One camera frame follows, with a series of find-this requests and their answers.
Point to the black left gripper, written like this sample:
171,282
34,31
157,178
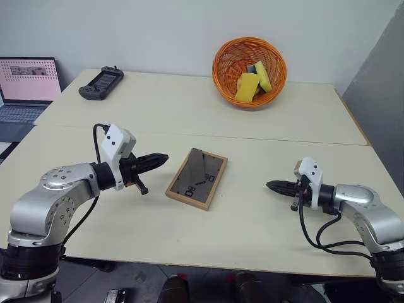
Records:
127,170

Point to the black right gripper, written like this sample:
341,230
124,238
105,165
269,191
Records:
303,192

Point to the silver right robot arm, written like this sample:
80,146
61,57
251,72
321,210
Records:
360,197

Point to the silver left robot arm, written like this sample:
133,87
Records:
60,184

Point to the black handheld controller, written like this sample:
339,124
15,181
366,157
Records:
101,82

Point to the dark rounded shape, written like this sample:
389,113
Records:
247,288
173,290

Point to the yellow sponge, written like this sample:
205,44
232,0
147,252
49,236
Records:
264,75
247,87

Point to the orange wicker basket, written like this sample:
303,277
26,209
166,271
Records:
227,66

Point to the grey partition panel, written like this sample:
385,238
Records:
378,104

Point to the small black box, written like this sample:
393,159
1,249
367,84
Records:
116,296

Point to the grey laptop with pink screen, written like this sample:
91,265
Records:
28,79

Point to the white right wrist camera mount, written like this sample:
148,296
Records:
312,172

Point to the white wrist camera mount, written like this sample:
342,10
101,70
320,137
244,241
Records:
113,142
312,172

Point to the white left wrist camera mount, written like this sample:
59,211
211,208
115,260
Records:
113,142

